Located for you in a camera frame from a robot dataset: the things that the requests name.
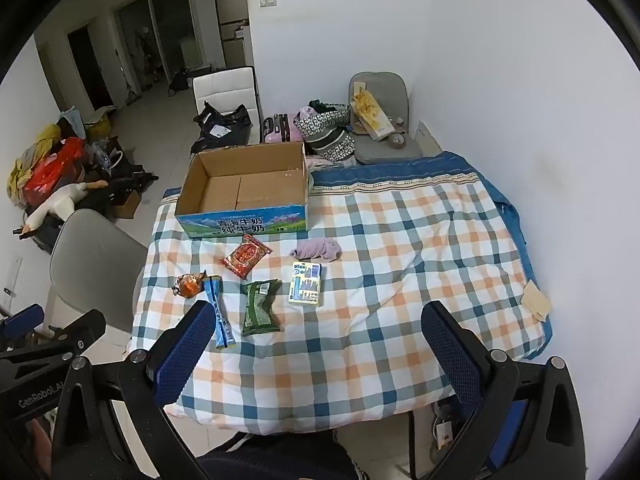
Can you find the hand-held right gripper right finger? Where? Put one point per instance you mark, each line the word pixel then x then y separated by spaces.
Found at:
pixel 450 355

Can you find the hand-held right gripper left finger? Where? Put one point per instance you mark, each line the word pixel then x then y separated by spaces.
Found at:
pixel 182 355

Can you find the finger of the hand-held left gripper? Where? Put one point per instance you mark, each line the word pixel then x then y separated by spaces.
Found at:
pixel 75 332
pixel 21 319

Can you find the blue stick packet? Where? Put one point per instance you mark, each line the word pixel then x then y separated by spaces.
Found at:
pixel 221 321

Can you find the small orange packet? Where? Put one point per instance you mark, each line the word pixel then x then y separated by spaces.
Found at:
pixel 189 286

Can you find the green snack packet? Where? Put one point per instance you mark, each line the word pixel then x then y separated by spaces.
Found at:
pixel 260 307

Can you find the red snack packet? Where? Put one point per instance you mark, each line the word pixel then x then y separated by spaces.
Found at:
pixel 245 256

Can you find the blue yellow tissue pack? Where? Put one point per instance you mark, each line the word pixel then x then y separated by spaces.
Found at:
pixel 305 285

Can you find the cardboard box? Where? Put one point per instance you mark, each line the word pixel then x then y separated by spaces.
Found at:
pixel 220 190

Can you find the purple cloth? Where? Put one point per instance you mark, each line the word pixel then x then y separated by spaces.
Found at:
pixel 317 249

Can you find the grey round-back chair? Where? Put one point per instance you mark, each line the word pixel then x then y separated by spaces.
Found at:
pixel 90 260

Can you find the white power strip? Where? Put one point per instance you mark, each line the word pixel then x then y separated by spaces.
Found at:
pixel 444 430

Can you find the beige paper card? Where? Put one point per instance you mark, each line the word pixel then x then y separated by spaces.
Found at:
pixel 536 301

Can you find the checked blanket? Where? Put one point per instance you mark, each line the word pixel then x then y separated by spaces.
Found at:
pixel 350 320

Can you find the white goose plush toy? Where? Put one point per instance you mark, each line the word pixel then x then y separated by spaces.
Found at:
pixel 55 207

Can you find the small brown floor box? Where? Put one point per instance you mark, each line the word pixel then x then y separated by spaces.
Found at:
pixel 127 205

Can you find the person's dark clothing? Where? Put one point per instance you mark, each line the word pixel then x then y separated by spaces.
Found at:
pixel 280 460

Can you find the yellow cloth bundle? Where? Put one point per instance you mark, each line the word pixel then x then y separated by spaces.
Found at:
pixel 22 170

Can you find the red plastic bag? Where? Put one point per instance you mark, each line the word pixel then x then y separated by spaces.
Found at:
pixel 55 165

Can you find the grey cushioned chair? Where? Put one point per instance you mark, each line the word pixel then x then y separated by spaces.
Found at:
pixel 380 154

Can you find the brown tape roll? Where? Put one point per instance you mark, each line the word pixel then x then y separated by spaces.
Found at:
pixel 397 141

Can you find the pink suitcase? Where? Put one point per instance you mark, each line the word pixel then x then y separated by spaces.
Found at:
pixel 282 130

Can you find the black white patterned bag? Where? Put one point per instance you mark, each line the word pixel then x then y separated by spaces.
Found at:
pixel 325 135

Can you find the yellow snack bag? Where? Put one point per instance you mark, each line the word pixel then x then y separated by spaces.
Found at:
pixel 370 112

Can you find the white padded chair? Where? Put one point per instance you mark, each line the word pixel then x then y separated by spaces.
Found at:
pixel 225 90

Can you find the glass sliding door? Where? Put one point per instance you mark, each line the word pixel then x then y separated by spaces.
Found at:
pixel 155 35

